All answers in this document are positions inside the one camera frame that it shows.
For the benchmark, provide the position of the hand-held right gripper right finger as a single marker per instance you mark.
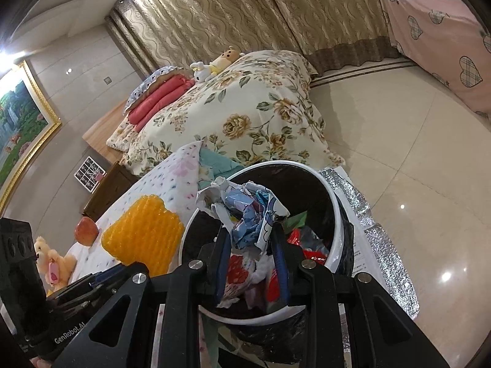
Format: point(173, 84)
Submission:
point(282, 272)

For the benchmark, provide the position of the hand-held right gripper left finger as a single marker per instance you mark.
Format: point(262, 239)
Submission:
point(223, 268)

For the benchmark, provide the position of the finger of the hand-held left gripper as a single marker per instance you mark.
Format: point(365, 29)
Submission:
point(76, 291)
point(111, 274)

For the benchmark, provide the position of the red snack packet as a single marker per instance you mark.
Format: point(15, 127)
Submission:
point(310, 253)

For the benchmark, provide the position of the orange foam fruit net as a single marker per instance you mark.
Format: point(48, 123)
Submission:
point(142, 234)

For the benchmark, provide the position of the white blue wrapper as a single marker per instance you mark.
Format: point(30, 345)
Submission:
point(249, 214)

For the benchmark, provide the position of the white trash bin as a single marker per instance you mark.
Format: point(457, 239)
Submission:
point(284, 178)

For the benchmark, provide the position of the person's left hand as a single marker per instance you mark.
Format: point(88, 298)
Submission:
point(40, 363)

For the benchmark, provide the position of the cream teddy bear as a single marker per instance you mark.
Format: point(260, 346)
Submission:
point(53, 264)

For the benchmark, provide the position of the red apple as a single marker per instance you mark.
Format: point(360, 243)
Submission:
point(86, 230)

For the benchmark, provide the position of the wooden nightstand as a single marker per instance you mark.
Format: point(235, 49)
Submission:
point(111, 191)

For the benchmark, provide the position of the small pink card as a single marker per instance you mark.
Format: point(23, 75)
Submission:
point(99, 176)

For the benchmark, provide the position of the teal cloth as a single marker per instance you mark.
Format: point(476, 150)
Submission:
point(218, 165)

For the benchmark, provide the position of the silver foil mat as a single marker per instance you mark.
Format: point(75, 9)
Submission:
point(383, 245)

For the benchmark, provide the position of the floral pillow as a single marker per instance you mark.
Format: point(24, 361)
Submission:
point(122, 138)

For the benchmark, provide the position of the gold framed landscape painting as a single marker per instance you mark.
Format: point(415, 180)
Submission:
point(15, 130)

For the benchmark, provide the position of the wooden headboard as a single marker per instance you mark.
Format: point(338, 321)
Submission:
point(99, 134)

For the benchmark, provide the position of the floral bed cover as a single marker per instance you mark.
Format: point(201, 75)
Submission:
point(249, 103)

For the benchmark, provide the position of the folded pink blanket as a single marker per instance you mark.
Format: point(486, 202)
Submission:
point(161, 96)

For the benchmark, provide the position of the white rabbit plush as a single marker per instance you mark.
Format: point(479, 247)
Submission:
point(201, 71)

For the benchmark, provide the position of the blue white dotted pillow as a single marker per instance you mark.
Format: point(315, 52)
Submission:
point(153, 78)

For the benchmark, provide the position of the yellow plush toy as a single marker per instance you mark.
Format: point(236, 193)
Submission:
point(226, 59)

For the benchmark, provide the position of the beige patterned curtain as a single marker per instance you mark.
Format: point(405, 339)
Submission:
point(249, 7)

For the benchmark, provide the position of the pink heart print cover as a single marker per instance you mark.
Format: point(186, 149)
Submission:
point(429, 38)

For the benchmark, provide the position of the photo grid frame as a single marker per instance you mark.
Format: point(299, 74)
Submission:
point(86, 172)

